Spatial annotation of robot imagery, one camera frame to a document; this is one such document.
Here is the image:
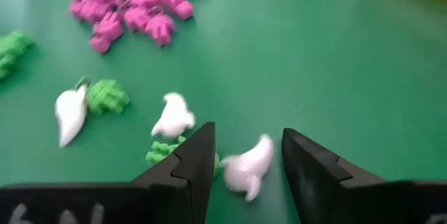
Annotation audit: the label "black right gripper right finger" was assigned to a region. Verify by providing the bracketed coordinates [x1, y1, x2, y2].
[282, 128, 395, 224]

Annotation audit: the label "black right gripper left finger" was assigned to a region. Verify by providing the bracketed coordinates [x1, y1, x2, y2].
[132, 121, 217, 224]

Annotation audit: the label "white ghost figure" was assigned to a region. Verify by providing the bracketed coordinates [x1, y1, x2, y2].
[219, 133, 276, 203]
[150, 92, 196, 139]
[54, 84, 89, 148]

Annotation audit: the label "green small pieces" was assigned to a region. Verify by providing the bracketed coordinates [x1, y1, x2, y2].
[0, 30, 35, 61]

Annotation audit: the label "green table mat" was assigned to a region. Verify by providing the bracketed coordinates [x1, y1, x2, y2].
[0, 0, 447, 224]

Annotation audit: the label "pile of magenta objects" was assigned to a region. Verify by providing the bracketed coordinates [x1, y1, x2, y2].
[68, 0, 105, 22]

